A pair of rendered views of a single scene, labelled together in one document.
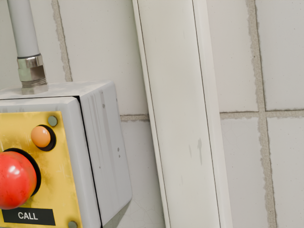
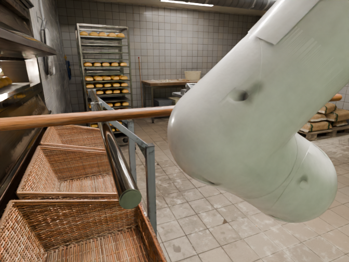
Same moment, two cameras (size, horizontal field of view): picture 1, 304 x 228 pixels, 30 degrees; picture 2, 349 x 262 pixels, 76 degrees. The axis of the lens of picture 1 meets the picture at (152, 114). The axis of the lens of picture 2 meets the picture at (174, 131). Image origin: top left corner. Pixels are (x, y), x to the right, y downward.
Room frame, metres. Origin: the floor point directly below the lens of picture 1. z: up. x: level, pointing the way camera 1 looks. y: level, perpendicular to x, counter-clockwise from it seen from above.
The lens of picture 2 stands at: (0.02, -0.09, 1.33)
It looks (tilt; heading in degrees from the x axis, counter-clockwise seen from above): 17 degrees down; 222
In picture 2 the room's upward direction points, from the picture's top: straight up
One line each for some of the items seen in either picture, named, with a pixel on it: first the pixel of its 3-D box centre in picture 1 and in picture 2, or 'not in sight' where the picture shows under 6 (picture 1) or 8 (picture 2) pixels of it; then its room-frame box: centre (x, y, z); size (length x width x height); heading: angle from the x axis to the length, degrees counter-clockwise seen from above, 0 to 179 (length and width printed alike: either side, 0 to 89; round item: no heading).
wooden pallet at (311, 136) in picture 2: not in sight; (313, 128); (-5.02, -0.89, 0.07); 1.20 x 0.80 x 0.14; 154
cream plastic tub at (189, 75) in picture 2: not in sight; (192, 75); (-4.58, -3.64, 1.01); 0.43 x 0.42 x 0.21; 154
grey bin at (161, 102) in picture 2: not in sight; (162, 104); (-3.78, -3.94, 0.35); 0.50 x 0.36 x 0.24; 64
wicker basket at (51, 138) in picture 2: not in sight; (82, 144); (-0.71, -1.72, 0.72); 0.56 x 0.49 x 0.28; 64
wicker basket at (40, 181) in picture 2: not in sight; (83, 179); (-0.45, -1.19, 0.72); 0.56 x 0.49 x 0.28; 65
